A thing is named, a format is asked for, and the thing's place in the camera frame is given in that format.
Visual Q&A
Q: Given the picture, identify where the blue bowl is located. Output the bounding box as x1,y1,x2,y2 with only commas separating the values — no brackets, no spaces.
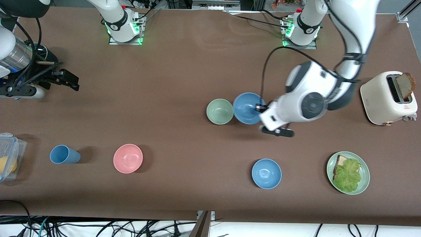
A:
233,92,266,125
252,159,282,190

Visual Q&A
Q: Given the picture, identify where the light green bowl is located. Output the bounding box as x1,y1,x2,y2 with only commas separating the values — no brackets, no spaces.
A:
206,99,235,125

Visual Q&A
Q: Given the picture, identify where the pink bowl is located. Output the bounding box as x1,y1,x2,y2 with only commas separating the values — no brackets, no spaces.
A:
113,144,143,174

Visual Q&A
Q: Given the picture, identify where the glass lid blue knob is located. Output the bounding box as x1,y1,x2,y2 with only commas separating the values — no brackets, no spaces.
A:
33,43,48,62

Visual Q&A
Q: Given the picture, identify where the blue cup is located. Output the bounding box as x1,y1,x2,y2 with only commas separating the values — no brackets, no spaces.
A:
50,145,81,164

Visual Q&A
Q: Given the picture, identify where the clear plastic container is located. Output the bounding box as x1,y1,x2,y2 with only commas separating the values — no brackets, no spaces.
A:
0,133,27,182

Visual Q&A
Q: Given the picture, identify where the bread slice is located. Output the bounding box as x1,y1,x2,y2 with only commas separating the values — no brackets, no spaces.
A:
333,155,361,180

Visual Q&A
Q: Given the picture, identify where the yellow fruit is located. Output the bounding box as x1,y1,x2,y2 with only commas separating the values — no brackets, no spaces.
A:
0,155,18,174

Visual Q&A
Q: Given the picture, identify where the green lettuce leaf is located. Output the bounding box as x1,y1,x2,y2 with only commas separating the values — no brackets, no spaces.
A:
333,159,362,193

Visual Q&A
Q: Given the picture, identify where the cream white toaster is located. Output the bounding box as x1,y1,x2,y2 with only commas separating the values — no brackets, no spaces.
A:
360,71,418,126

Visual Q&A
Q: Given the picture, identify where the light green plate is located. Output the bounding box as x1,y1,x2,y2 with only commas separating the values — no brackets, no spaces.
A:
327,151,370,195

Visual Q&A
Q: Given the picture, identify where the grey equipment box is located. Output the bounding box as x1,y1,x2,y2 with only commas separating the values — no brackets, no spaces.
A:
192,0,241,11

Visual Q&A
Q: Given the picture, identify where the brown toast slice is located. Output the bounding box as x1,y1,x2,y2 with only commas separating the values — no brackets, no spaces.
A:
396,73,416,100

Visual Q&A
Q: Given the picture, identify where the black pot blue handle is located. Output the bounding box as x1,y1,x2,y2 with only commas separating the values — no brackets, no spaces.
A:
32,43,59,68

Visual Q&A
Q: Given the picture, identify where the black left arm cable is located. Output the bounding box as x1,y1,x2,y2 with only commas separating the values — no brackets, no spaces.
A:
261,0,365,106

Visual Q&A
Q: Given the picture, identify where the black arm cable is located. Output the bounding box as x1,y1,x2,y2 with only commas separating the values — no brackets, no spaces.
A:
261,0,365,106
7,10,63,87

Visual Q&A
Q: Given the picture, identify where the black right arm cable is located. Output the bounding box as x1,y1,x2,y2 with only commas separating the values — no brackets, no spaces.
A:
7,10,63,87

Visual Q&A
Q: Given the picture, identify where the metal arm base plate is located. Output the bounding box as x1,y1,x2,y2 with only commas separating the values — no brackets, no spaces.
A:
282,20,317,50
109,20,145,46

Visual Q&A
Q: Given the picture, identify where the black cable on table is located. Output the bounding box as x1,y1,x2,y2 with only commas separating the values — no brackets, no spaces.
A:
227,9,290,29

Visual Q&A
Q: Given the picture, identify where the metal table bracket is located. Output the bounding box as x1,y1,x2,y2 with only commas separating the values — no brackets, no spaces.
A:
189,211,216,237

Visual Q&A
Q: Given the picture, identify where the black looped cable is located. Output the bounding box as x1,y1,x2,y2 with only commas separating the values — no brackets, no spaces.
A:
0,200,33,237

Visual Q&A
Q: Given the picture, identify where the teal cable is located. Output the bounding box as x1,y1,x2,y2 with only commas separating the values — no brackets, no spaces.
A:
38,216,50,237

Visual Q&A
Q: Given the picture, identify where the aluminium frame profile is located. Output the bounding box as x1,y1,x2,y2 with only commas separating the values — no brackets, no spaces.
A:
396,0,421,23

